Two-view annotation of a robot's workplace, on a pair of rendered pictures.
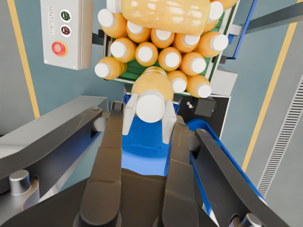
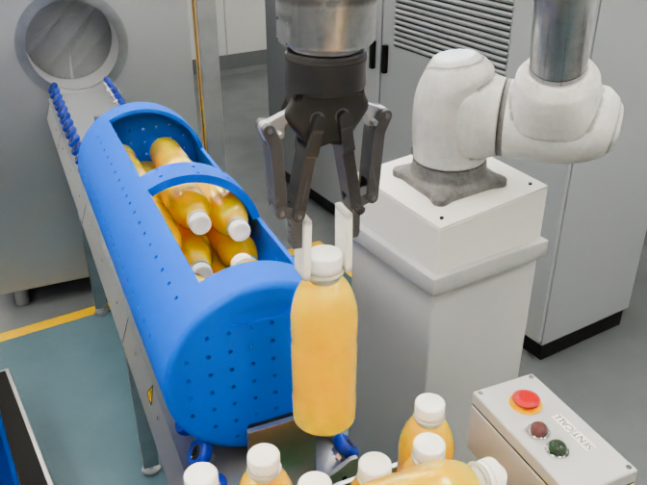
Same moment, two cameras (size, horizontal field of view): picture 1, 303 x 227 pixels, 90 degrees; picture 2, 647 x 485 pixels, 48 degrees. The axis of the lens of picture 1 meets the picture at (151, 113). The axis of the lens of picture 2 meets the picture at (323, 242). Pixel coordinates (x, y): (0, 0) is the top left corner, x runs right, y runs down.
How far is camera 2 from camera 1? 0.64 m
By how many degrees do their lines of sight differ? 44
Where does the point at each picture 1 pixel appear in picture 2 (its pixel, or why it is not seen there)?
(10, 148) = (492, 263)
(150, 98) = (331, 258)
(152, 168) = (232, 281)
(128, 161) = (278, 274)
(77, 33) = (518, 439)
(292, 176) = not seen: outside the picture
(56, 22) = (563, 433)
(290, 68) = not seen: outside the picture
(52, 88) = not seen: outside the picture
